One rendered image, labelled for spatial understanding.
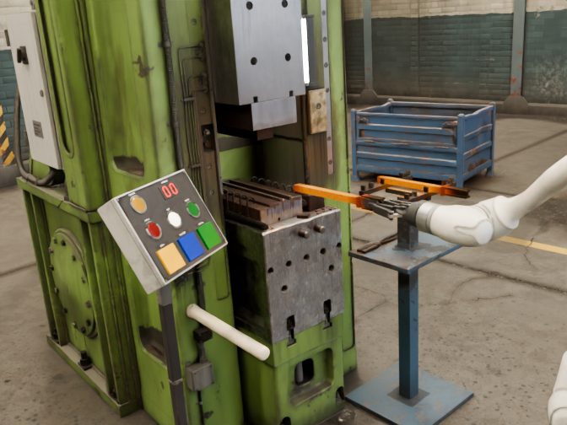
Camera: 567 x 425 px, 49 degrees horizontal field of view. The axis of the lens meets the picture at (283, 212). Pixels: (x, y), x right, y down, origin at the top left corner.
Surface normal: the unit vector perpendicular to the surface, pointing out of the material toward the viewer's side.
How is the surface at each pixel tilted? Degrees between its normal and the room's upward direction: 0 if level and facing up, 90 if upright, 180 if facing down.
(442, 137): 89
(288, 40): 90
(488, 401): 0
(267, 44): 90
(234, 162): 90
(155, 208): 60
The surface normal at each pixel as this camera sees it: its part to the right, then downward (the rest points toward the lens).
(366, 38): -0.70, 0.26
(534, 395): -0.07, -0.95
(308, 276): 0.62, 0.19
